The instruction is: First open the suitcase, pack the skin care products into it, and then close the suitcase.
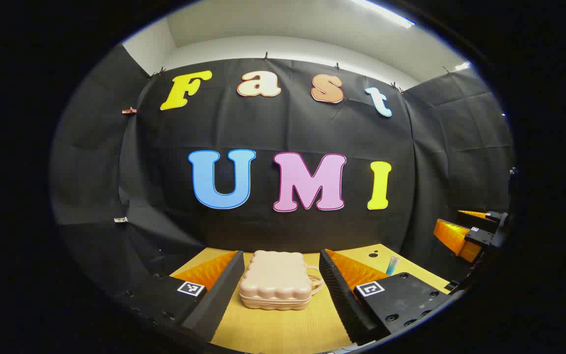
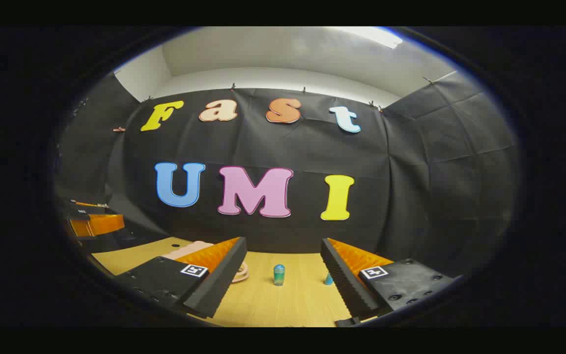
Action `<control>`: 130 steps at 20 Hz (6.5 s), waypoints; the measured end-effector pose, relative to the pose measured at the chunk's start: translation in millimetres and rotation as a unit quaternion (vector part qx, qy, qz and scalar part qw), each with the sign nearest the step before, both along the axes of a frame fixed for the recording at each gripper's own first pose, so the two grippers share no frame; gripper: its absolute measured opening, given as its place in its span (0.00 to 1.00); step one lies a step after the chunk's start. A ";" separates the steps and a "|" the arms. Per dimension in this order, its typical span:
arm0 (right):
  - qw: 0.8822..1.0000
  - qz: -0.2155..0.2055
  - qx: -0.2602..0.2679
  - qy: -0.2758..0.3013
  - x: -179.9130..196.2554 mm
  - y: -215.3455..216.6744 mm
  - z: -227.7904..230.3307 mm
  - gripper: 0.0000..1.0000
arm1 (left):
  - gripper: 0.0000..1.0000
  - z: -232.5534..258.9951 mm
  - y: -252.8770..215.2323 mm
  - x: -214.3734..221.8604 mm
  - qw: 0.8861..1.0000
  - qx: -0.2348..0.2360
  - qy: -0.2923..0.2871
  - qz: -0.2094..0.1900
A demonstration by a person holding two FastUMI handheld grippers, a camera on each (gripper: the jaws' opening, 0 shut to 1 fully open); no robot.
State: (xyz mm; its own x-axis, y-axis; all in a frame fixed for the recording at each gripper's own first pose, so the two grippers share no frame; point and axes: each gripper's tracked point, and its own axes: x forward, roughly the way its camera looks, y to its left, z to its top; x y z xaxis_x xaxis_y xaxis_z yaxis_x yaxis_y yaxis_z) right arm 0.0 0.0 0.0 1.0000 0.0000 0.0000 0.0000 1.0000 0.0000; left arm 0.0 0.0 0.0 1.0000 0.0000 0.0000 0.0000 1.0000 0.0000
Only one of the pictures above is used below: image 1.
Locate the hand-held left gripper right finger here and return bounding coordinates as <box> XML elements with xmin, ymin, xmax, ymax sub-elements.
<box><xmin>318</xmin><ymin>249</ymin><xmax>453</xmax><ymax>346</ymax></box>

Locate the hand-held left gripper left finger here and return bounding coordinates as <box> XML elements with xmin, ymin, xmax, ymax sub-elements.
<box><xmin>116</xmin><ymin>251</ymin><xmax>245</xmax><ymax>343</ymax></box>

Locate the pink suitcase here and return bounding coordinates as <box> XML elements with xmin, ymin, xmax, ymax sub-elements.
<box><xmin>239</xmin><ymin>250</ymin><xmax>324</xmax><ymax>311</ymax></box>

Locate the black backdrop cloth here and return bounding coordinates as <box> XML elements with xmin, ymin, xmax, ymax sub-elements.
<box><xmin>50</xmin><ymin>43</ymin><xmax>515</xmax><ymax>305</ymax></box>

